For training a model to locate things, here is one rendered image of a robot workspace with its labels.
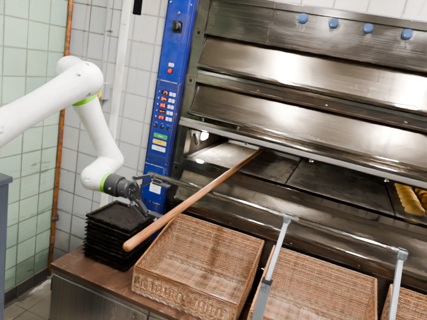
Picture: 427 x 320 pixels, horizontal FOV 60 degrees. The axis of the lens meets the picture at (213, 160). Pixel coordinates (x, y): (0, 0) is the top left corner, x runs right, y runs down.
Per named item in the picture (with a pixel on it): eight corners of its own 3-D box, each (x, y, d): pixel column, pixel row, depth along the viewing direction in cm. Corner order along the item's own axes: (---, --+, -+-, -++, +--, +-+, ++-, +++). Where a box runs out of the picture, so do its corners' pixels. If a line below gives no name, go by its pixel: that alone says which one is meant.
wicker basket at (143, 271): (169, 251, 232) (176, 210, 225) (255, 281, 217) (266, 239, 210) (128, 291, 187) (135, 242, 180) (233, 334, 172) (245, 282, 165)
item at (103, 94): (95, 96, 233) (97, 80, 230) (108, 99, 230) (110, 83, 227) (88, 96, 226) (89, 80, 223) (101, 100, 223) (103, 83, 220)
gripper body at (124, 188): (128, 176, 158) (146, 181, 156) (125, 194, 160) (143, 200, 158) (117, 180, 151) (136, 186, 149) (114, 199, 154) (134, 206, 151)
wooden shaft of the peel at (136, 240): (129, 254, 111) (130, 245, 110) (120, 251, 112) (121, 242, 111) (261, 153, 268) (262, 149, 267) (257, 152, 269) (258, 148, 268)
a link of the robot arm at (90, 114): (64, 106, 151) (84, 106, 146) (82, 93, 159) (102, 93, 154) (98, 176, 171) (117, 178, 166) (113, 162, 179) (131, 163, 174)
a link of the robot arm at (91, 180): (77, 191, 161) (72, 172, 154) (95, 174, 170) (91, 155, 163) (104, 200, 157) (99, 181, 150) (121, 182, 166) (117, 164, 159)
